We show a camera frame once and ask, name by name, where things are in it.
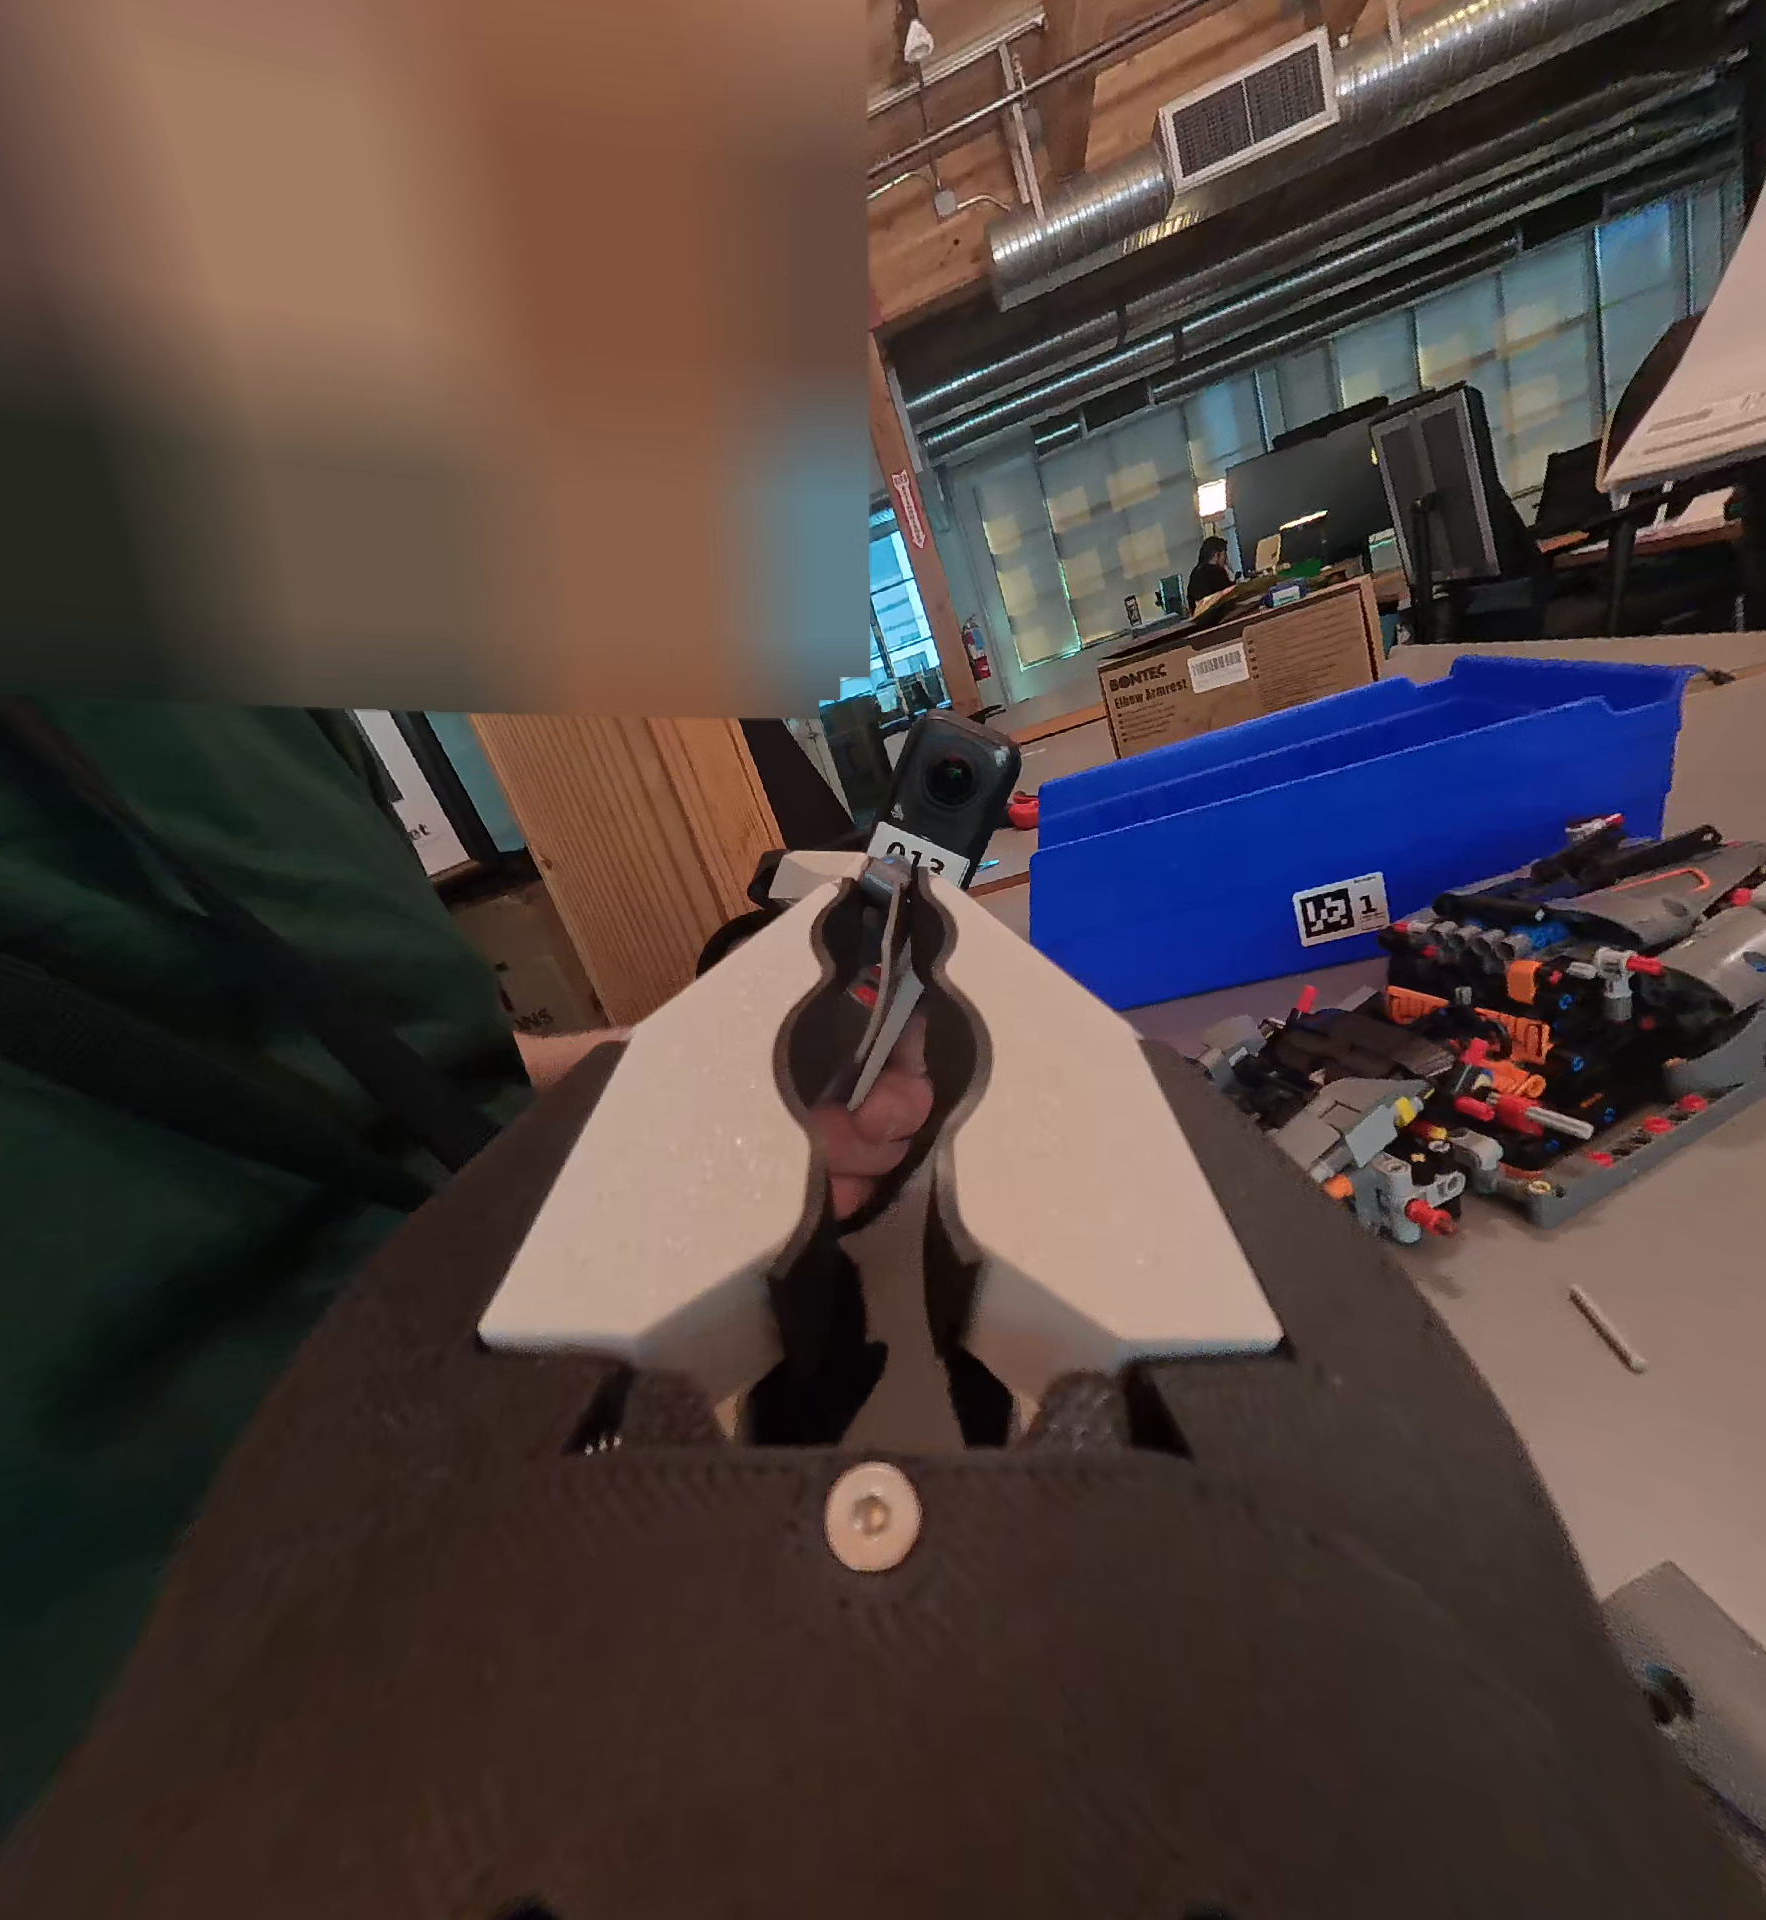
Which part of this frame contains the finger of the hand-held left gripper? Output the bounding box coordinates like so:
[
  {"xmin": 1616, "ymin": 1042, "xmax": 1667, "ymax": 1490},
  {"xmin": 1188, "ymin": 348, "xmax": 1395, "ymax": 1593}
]
[{"xmin": 758, "ymin": 848, "xmax": 873, "ymax": 911}]

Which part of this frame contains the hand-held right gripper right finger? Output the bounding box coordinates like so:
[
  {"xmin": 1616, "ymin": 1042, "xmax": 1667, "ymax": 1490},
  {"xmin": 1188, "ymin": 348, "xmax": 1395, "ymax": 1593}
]
[{"xmin": 903, "ymin": 874, "xmax": 1285, "ymax": 1437}]

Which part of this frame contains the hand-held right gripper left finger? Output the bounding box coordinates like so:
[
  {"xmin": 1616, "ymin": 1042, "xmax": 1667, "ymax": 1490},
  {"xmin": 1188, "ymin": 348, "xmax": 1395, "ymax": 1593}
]
[{"xmin": 477, "ymin": 874, "xmax": 863, "ymax": 1439}]

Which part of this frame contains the dark grey lego wedge panel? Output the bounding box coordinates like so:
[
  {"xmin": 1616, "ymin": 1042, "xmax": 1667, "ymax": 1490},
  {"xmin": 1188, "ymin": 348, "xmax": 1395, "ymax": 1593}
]
[{"xmin": 815, "ymin": 861, "xmax": 935, "ymax": 1115}]

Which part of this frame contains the blue plastic bin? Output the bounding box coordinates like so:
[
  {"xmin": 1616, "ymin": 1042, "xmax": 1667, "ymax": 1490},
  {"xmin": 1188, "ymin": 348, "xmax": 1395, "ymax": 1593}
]
[{"xmin": 1030, "ymin": 655, "xmax": 1701, "ymax": 1015}]

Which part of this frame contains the lego instruction booklet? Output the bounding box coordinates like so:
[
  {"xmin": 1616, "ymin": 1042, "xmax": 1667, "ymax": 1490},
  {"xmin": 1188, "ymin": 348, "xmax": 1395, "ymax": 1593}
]
[{"xmin": 1597, "ymin": 0, "xmax": 1766, "ymax": 498}]

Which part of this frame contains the partly built lego car model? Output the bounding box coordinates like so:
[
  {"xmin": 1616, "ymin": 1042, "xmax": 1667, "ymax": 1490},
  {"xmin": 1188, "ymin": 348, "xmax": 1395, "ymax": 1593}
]
[{"xmin": 1190, "ymin": 817, "xmax": 1766, "ymax": 1248}]

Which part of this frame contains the white lego axle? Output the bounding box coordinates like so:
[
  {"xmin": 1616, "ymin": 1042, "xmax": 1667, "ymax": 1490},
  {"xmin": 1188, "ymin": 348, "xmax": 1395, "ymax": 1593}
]
[{"xmin": 1569, "ymin": 1285, "xmax": 1650, "ymax": 1375}]

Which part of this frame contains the person's left hand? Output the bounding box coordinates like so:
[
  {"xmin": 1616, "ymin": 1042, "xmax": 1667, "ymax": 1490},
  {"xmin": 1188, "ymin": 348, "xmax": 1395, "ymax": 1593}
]
[{"xmin": 815, "ymin": 1050, "xmax": 945, "ymax": 1239}]

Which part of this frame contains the brown cardboard box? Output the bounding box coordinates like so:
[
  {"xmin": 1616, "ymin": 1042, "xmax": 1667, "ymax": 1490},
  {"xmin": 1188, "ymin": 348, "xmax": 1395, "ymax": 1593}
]
[{"xmin": 1096, "ymin": 578, "xmax": 1386, "ymax": 759}]

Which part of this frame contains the black computer monitor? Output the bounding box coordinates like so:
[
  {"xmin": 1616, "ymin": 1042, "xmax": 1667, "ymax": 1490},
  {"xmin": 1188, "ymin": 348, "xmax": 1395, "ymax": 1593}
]
[{"xmin": 1224, "ymin": 441, "xmax": 1402, "ymax": 572}]

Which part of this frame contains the person's green shirt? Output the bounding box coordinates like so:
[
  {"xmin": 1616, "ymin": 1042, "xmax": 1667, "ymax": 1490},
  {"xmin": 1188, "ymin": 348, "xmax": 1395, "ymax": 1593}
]
[{"xmin": 0, "ymin": 698, "xmax": 532, "ymax": 1908}]

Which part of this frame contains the grey-backed computer monitor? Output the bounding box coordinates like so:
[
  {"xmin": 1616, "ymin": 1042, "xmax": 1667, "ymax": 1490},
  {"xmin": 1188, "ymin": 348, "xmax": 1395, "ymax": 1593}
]
[{"xmin": 1372, "ymin": 382, "xmax": 1537, "ymax": 602}]

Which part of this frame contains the large grey panel with hole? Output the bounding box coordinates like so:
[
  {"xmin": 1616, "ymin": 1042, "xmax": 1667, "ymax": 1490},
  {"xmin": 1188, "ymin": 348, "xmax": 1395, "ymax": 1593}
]
[{"xmin": 1600, "ymin": 1561, "xmax": 1766, "ymax": 1920}]

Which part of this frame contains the wooden post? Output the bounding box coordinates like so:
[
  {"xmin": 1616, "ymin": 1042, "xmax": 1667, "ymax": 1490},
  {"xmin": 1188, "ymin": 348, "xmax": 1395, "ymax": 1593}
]
[{"xmin": 470, "ymin": 718, "xmax": 788, "ymax": 1026}]

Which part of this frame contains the framed wall poster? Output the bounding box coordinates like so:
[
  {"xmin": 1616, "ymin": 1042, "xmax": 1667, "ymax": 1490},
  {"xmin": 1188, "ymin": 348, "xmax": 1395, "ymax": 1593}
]
[{"xmin": 350, "ymin": 712, "xmax": 473, "ymax": 872}]

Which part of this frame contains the black shoulder strap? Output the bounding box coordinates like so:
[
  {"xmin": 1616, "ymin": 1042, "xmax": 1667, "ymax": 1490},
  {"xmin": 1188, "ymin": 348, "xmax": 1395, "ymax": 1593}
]
[{"xmin": 0, "ymin": 707, "xmax": 501, "ymax": 1204}]

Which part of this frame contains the silver ventilation duct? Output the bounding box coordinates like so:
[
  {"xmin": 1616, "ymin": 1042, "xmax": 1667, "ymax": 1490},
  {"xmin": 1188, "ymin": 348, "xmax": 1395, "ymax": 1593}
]
[{"xmin": 988, "ymin": 0, "xmax": 1747, "ymax": 308}]

